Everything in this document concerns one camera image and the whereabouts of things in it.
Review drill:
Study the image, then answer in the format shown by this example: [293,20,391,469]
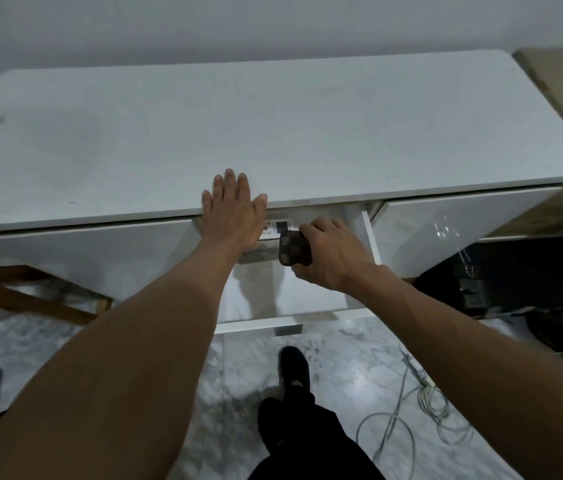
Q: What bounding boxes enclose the open white drawer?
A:
[213,204,382,337]

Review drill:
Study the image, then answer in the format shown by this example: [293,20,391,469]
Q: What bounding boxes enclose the wooden desk leg frame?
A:
[0,237,114,326]

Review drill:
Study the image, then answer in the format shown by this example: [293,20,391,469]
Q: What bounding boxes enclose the black electronic device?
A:
[450,244,494,316]

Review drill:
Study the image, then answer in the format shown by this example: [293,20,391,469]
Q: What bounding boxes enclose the brown checkered wallet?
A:
[279,229,313,267]

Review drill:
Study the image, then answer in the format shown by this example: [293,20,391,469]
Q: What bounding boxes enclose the person's black trousers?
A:
[248,385,387,480]

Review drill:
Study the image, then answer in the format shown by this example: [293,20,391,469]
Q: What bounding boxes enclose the white desk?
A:
[0,49,563,338]

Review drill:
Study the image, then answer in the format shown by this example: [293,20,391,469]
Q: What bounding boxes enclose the tangled white cable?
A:
[355,345,478,480]

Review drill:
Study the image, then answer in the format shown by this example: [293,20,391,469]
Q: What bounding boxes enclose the person's left hand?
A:
[201,169,269,255]

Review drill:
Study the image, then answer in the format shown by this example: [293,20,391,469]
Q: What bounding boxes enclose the person's right forearm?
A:
[349,265,563,480]

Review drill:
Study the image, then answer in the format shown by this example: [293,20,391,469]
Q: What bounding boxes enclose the person's right hand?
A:
[291,217,378,294]

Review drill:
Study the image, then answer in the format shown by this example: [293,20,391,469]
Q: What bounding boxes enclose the glossy white drawer front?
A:
[370,187,563,280]

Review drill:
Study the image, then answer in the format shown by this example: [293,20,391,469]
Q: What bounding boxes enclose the white power strip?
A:
[400,354,433,389]

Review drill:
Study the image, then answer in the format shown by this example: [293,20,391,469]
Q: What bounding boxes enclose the wide white drawer front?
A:
[0,219,203,303]

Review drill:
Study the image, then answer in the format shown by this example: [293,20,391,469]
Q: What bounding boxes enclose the white remote control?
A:
[260,220,302,241]

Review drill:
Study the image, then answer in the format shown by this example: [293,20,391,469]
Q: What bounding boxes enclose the person's left forearm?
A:
[0,240,243,480]

